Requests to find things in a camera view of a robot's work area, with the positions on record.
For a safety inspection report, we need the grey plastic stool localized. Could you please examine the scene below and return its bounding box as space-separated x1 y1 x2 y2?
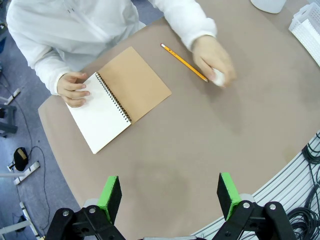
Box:
0 104 19 138

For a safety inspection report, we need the grey slotted aluminium table frame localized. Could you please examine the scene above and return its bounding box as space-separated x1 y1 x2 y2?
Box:
194 136 320 240

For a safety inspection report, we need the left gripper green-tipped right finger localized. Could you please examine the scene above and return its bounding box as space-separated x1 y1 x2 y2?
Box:
212 172 297 240

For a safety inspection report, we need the white round flip-lid trash bin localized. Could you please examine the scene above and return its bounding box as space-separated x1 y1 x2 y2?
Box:
249 0 288 15

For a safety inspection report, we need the white striped floor bar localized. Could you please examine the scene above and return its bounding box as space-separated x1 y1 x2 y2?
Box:
7 161 41 186
19 201 41 238
4 87 22 106

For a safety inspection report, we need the person's left hand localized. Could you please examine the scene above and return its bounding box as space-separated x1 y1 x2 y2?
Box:
191 34 237 88

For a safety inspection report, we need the person's right forearm white sleeve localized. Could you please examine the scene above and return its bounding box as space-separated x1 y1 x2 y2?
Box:
33 48 75 96

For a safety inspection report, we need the white hooded jacket torso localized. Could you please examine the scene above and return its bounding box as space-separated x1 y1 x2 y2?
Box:
6 0 218 96

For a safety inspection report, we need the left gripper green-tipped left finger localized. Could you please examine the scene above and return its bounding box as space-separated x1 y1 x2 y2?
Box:
46 175 126 240

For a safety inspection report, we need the white perforated plastic basket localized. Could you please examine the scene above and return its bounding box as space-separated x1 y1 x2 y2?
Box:
288 3 320 68

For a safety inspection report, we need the yellow pencil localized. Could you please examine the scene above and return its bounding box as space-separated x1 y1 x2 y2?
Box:
160 43 209 83

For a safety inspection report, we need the brown-cover spiral notebook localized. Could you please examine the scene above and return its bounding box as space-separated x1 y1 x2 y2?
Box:
66 46 173 155

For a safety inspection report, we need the white paper ball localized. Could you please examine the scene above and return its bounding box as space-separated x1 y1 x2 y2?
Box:
211 68 227 87

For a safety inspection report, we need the person's left forearm white sleeve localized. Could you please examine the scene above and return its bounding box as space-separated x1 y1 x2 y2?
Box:
154 0 218 51

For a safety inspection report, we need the black floor pouch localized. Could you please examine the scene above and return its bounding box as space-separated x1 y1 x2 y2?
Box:
13 146 30 172

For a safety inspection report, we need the black coiled cable bundle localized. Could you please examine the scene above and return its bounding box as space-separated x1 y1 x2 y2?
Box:
287 206 320 240

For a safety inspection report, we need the person's right hand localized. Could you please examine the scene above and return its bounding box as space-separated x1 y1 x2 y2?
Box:
56 71 91 108

